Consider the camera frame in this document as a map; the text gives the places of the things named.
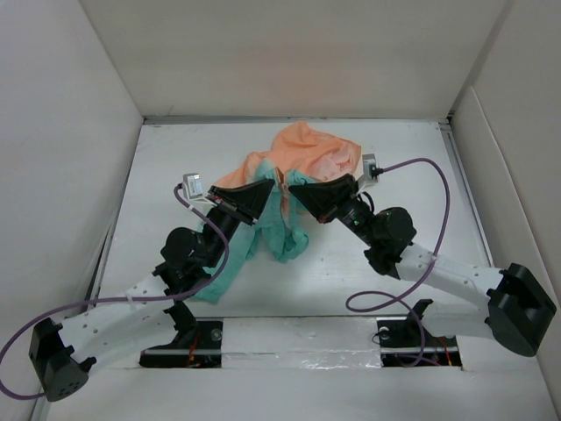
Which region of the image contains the orange and teal jacket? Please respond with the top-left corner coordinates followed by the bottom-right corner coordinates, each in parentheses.
top-left (195, 121), bottom-right (362, 303)

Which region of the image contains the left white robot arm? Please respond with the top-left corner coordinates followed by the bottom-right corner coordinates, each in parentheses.
top-left (29, 179), bottom-right (274, 402)

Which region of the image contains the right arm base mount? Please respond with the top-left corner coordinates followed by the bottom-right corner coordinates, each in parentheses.
top-left (372, 312), bottom-right (462, 367)

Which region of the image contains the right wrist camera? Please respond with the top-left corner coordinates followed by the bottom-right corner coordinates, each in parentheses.
top-left (359, 153), bottom-right (380, 188)

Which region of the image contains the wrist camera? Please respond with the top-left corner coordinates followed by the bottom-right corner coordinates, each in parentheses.
top-left (359, 153), bottom-right (380, 188)
top-left (182, 173), bottom-right (204, 200)

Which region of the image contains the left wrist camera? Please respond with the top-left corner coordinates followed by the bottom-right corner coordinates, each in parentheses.
top-left (182, 173), bottom-right (204, 200)

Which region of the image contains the metal rail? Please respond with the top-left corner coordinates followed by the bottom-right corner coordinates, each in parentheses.
top-left (144, 346), bottom-right (459, 356)

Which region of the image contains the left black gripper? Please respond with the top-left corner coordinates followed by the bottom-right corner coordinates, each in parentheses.
top-left (201, 179), bottom-right (273, 269)

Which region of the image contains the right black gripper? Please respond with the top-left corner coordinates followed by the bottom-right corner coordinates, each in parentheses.
top-left (290, 174), bottom-right (380, 247)

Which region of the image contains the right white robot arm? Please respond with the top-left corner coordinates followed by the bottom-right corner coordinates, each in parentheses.
top-left (289, 175), bottom-right (557, 357)

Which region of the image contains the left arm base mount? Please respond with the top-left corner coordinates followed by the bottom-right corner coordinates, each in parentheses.
top-left (138, 318), bottom-right (224, 369)

